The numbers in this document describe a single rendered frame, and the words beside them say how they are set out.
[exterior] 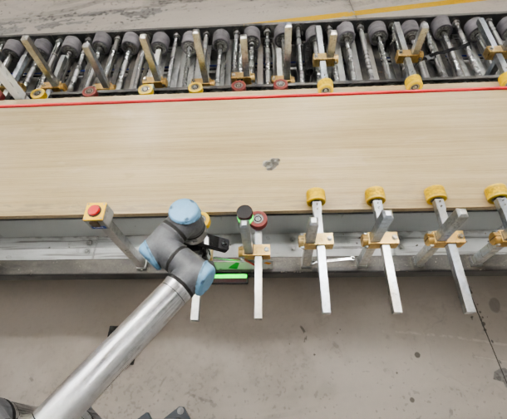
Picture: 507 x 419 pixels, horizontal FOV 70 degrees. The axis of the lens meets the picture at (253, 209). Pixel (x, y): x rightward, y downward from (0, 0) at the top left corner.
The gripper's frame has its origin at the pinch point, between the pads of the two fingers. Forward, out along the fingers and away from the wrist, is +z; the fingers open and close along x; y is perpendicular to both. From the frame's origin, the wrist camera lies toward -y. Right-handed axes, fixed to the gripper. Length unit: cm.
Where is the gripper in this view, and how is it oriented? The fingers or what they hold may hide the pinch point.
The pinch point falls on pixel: (209, 256)
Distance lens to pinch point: 140.9
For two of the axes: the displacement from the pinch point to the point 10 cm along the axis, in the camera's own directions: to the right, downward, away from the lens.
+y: -10.0, 0.2, 0.5
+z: 0.5, 5.0, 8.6
